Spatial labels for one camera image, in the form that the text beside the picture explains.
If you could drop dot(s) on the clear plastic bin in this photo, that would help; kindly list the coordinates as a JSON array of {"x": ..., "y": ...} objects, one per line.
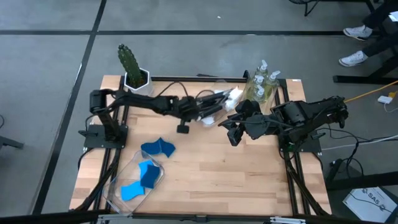
[
  {"x": 115, "y": 193},
  {"x": 217, "y": 122},
  {"x": 273, "y": 99}
]

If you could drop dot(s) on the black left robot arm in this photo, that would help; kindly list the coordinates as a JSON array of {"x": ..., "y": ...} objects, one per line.
[{"x": 140, "y": 101}]

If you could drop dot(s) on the grey stand foot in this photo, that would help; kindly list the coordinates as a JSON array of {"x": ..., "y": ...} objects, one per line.
[{"x": 9, "y": 143}]

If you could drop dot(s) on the white hexagonal plant pot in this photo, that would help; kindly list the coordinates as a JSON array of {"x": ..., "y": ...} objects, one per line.
[{"x": 146, "y": 87}]

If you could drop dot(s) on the person's white shoe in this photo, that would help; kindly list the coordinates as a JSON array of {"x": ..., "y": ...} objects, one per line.
[
  {"x": 357, "y": 32},
  {"x": 353, "y": 59}
]

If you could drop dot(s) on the yellow-green soap pump bottle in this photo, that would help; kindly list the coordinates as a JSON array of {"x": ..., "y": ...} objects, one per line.
[
  {"x": 274, "y": 76},
  {"x": 263, "y": 65},
  {"x": 257, "y": 81},
  {"x": 260, "y": 93}
]

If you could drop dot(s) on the green cactus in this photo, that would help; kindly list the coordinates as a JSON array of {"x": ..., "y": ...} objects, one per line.
[{"x": 129, "y": 62}]

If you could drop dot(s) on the white paper sign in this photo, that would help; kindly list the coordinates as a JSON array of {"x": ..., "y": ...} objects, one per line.
[{"x": 370, "y": 205}]

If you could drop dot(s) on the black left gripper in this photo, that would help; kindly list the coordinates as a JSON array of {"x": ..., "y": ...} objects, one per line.
[{"x": 185, "y": 109}]

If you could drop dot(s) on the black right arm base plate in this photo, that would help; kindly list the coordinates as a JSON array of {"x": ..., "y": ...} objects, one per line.
[{"x": 314, "y": 147}]

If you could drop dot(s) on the white power adapter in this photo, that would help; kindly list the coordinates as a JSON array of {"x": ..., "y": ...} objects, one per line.
[{"x": 385, "y": 99}]

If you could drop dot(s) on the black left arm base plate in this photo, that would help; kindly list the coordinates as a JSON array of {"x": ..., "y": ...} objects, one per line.
[{"x": 93, "y": 141}]

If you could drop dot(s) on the person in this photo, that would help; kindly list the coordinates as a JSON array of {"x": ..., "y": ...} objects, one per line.
[{"x": 382, "y": 12}]

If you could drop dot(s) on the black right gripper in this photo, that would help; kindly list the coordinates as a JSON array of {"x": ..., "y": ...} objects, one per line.
[{"x": 258, "y": 124}]

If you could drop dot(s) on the black power strip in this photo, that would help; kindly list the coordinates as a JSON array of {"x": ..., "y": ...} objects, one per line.
[{"x": 334, "y": 169}]

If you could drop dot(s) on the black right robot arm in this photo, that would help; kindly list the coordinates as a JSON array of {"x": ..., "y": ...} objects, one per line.
[{"x": 311, "y": 112}]

